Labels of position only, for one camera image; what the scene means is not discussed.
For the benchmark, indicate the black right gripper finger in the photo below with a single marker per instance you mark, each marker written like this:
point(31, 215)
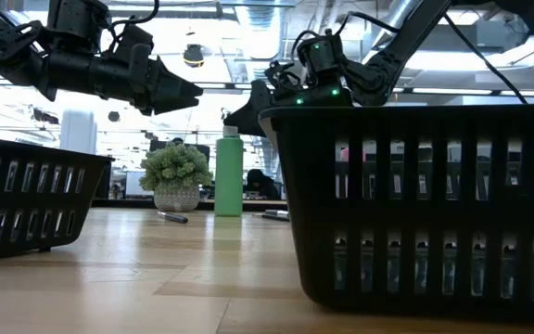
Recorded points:
point(250, 124)
point(260, 97)

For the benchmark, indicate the thin black paint brush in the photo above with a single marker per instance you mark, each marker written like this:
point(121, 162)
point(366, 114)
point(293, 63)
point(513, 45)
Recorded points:
point(274, 217)
point(173, 217)

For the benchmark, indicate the green paint bottle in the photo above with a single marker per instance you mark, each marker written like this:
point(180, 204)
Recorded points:
point(228, 181)

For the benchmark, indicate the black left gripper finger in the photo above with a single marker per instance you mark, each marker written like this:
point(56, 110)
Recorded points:
point(176, 86)
point(165, 106)

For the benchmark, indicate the seated person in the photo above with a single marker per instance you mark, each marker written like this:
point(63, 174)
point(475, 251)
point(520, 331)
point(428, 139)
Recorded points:
point(260, 185)

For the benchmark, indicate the black monitor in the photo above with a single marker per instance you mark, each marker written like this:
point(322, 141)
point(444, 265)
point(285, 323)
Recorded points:
point(199, 150)

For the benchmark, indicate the thick black paint brush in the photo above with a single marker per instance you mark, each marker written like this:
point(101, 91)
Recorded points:
point(277, 212)

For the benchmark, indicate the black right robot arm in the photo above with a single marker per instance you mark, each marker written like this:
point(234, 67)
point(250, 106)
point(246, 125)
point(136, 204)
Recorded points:
point(387, 60)

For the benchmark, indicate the black ceiling dome device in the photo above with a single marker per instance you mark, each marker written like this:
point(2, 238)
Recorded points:
point(194, 55)

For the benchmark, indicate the black slotted plastic basket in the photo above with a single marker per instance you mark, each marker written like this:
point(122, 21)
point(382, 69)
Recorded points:
point(40, 232)
point(313, 209)

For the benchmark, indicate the black aluminium table frame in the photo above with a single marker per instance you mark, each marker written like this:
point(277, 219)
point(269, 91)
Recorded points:
point(123, 203)

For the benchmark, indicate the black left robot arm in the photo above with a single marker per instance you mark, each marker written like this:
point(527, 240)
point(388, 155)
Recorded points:
point(3, 46)

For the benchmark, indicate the green potted plant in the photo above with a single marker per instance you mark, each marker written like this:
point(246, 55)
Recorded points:
point(175, 171)

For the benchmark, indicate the pink paint bottle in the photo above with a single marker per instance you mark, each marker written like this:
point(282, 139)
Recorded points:
point(344, 155)

